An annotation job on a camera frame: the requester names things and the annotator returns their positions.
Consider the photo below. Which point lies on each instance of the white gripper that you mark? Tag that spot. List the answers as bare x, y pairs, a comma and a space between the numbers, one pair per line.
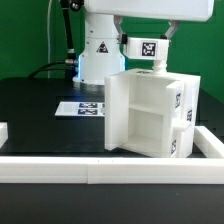
173, 10

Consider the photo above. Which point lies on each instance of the small white box part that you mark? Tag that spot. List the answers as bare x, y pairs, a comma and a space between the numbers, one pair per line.
146, 48

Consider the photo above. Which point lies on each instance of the white cabinet body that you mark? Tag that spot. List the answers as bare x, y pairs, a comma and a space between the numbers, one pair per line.
146, 108

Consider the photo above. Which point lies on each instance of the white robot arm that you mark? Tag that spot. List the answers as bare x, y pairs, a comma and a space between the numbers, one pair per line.
107, 46

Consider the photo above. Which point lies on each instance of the white U-shaped workspace fence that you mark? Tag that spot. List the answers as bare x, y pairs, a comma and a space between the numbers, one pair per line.
93, 170

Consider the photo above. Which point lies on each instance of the flat white marker base plate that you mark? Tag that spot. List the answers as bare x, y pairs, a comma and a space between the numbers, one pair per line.
80, 109

